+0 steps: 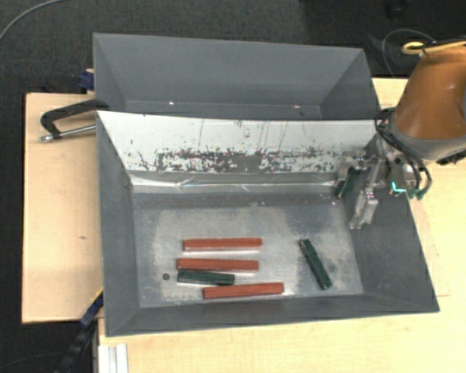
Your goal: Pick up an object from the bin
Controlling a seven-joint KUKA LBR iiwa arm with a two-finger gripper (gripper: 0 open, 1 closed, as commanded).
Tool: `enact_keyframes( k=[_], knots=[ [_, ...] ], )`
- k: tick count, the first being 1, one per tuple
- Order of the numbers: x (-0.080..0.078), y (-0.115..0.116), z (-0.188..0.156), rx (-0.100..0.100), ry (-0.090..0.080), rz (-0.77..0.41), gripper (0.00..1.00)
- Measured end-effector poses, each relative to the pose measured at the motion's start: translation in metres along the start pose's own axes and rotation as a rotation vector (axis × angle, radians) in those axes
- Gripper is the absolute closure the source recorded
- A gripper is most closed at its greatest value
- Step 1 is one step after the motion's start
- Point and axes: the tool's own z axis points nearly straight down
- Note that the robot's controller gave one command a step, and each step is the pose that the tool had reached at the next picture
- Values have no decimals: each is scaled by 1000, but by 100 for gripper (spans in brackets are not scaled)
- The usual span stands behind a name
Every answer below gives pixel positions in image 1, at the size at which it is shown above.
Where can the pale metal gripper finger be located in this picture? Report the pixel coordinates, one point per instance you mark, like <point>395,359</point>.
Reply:
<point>351,165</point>
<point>364,210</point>

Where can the dark green flat block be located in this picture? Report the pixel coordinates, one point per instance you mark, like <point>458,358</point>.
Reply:
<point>315,264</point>
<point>206,277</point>

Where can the red-brown flat block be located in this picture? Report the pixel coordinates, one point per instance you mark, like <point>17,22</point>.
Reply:
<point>222,244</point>
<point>217,264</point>
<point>242,290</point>

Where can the grey metal bin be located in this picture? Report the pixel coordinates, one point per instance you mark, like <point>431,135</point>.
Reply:
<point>233,76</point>

